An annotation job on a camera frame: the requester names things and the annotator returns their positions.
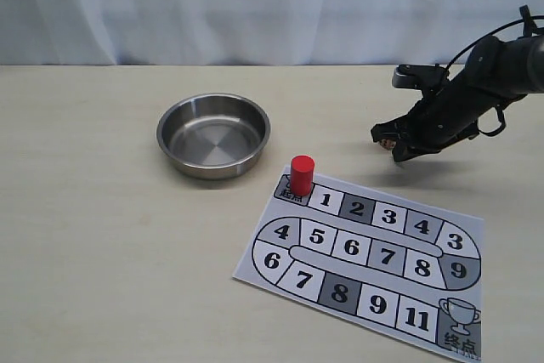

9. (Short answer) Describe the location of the beige wooden die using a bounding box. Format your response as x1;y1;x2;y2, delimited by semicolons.
379;139;396;150

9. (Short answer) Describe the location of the white background curtain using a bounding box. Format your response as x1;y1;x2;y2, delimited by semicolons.
1;0;543;65

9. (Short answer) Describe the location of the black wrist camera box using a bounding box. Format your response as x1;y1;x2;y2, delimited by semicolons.
391;64;448;94

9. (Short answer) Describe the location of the red cylinder game piece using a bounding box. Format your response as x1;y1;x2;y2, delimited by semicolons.
290;155;315;196

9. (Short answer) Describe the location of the printed paper game board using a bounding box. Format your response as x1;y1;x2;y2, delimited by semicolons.
233;168;485;362

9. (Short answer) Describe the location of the stainless steel round bowl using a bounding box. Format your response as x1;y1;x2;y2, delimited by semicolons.
156;93;271;180

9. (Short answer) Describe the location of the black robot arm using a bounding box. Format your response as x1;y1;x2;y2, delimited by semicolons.
371;35;543;162

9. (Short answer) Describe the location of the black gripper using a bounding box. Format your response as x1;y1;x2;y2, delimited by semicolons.
371;36;517;163

